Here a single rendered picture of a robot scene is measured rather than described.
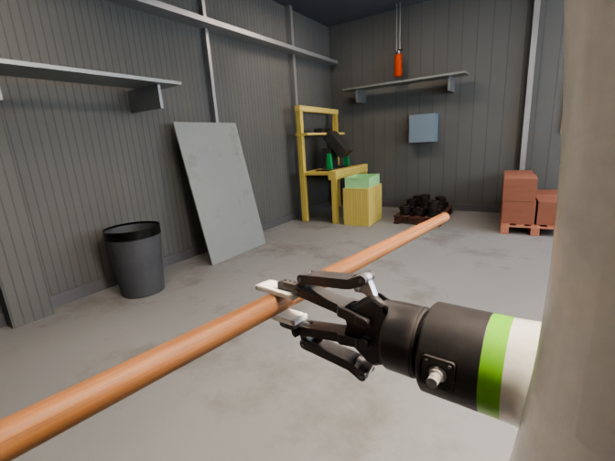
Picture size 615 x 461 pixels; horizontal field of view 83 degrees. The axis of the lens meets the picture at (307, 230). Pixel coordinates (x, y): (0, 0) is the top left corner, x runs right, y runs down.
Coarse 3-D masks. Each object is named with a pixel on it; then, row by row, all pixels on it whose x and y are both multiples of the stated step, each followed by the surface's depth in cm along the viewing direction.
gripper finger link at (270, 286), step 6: (264, 282) 50; (270, 282) 50; (276, 282) 50; (258, 288) 48; (264, 288) 48; (270, 288) 47; (276, 288) 47; (276, 294) 46; (282, 294) 46; (288, 294) 45; (294, 294) 45
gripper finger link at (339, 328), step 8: (312, 320) 47; (296, 328) 46; (304, 328) 45; (312, 328) 44; (320, 328) 44; (328, 328) 43; (336, 328) 43; (344, 328) 43; (296, 336) 45; (312, 336) 44; (320, 336) 43; (328, 336) 43; (336, 336) 42; (344, 336) 40; (352, 336) 40; (344, 344) 41; (352, 344) 40; (360, 344) 39; (368, 344) 39
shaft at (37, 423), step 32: (352, 256) 64; (224, 320) 40; (256, 320) 43; (160, 352) 34; (192, 352) 36; (96, 384) 29; (128, 384) 31; (32, 416) 26; (64, 416) 27; (0, 448) 24; (32, 448) 26
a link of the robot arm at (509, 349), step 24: (504, 336) 29; (528, 336) 29; (480, 360) 29; (504, 360) 28; (528, 360) 27; (480, 384) 29; (504, 384) 28; (528, 384) 27; (480, 408) 30; (504, 408) 28
